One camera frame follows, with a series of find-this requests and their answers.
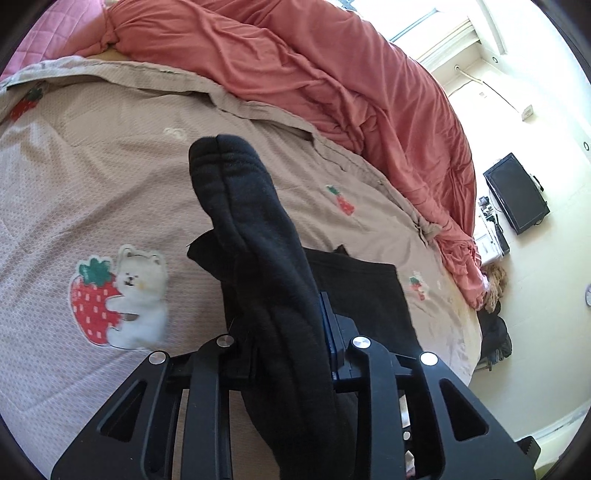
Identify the pink quilted blanket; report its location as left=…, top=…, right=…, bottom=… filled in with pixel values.
left=0, top=0, right=110, bottom=77

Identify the dark clothes pile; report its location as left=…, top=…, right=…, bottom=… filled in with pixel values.
left=478, top=308, right=514, bottom=371

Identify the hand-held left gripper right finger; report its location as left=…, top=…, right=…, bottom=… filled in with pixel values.
left=318, top=292, right=536, bottom=480

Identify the black monitor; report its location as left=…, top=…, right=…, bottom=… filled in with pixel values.
left=483, top=152, right=551, bottom=236

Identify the salmon red duvet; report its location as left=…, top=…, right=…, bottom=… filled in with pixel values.
left=85, top=0, right=493, bottom=310

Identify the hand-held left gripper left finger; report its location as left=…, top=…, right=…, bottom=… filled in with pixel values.
left=51, top=336, right=252, bottom=480

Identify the tan plush toy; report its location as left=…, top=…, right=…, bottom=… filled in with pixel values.
left=480, top=265, right=509, bottom=313

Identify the black garment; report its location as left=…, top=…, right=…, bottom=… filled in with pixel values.
left=187, top=134, right=423, bottom=480

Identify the white media cabinet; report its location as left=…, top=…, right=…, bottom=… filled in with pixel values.
left=473, top=196, right=511, bottom=267

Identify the window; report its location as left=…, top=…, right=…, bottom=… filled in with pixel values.
left=342, top=0, right=485, bottom=63

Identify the beige strawberry print bed sheet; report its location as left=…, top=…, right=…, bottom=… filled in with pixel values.
left=0, top=55, right=485, bottom=480

